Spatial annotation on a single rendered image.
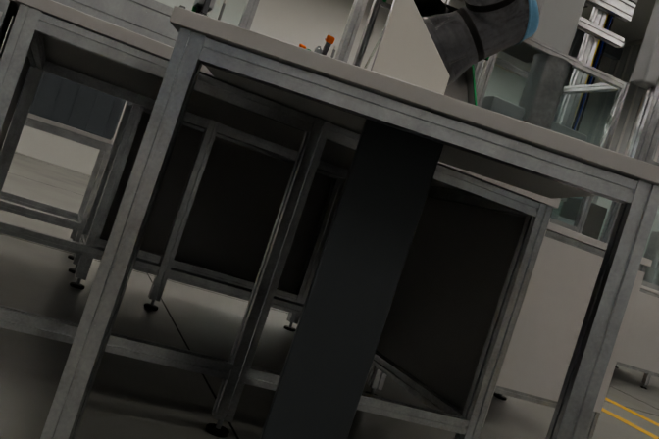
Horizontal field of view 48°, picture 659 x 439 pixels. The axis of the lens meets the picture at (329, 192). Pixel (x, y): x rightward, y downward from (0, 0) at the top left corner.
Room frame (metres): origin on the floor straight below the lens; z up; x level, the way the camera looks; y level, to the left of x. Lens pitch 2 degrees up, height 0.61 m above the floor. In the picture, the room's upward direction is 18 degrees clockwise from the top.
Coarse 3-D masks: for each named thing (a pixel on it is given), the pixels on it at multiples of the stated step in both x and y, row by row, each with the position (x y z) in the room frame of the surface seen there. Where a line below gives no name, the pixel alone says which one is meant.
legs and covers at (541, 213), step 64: (0, 64) 1.60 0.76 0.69; (128, 64) 1.69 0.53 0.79; (0, 128) 1.62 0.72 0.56; (320, 128) 1.87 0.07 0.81; (0, 192) 2.87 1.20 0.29; (192, 192) 3.12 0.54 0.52; (448, 192) 2.60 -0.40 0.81; (448, 256) 2.57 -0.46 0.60; (512, 256) 2.24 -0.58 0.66; (0, 320) 1.67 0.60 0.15; (64, 320) 1.74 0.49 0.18; (256, 320) 1.87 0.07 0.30; (448, 320) 2.45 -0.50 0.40; (512, 320) 2.12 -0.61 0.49; (256, 384) 1.89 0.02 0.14; (448, 384) 2.34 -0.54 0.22
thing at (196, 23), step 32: (224, 32) 1.24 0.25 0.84; (256, 32) 1.24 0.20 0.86; (288, 64) 1.27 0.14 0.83; (320, 64) 1.24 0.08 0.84; (288, 96) 1.66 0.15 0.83; (384, 96) 1.27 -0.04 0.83; (416, 96) 1.24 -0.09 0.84; (448, 96) 1.24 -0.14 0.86; (352, 128) 1.86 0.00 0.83; (512, 128) 1.24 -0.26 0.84; (544, 128) 1.24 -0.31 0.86; (448, 160) 1.85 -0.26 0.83; (480, 160) 1.66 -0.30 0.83; (576, 160) 1.27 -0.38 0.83; (608, 160) 1.24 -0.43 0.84; (544, 192) 1.86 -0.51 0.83; (576, 192) 1.67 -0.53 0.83
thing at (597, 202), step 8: (592, 200) 7.24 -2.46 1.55; (600, 200) 7.14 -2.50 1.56; (608, 200) 7.04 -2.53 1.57; (592, 208) 7.20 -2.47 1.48; (600, 208) 7.10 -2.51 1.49; (608, 208) 7.00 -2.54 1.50; (592, 216) 7.17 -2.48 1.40; (600, 216) 7.07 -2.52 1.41; (656, 216) 6.81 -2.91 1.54; (584, 224) 7.24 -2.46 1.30; (592, 224) 7.14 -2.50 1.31; (600, 224) 7.04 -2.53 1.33; (656, 224) 6.82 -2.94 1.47; (584, 232) 7.20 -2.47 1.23; (592, 232) 7.10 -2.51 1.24; (600, 232) 7.00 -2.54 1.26; (656, 232) 6.83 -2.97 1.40; (648, 240) 6.81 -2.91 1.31; (656, 240) 6.83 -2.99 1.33; (648, 248) 6.81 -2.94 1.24; (656, 248) 6.84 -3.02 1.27; (648, 256) 6.82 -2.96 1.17; (656, 256) 6.85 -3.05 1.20; (656, 264) 6.86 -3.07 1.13; (648, 272) 6.84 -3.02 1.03; (656, 272) 6.87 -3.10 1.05; (648, 280) 6.85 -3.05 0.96; (656, 280) 6.88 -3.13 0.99
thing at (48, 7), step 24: (24, 0) 1.59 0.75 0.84; (48, 0) 1.61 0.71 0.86; (96, 24) 1.65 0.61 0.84; (48, 48) 2.39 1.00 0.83; (72, 48) 2.16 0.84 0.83; (144, 48) 1.69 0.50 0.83; (168, 48) 1.71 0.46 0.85; (96, 72) 2.67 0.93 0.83; (120, 72) 2.38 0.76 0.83; (192, 96) 2.40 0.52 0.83; (264, 96) 1.80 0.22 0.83; (216, 120) 3.05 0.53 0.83; (240, 120) 2.67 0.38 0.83; (264, 120) 2.39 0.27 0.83; (288, 144) 3.07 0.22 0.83; (336, 144) 2.40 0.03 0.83; (456, 168) 2.00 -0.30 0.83; (528, 192) 2.08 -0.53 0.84
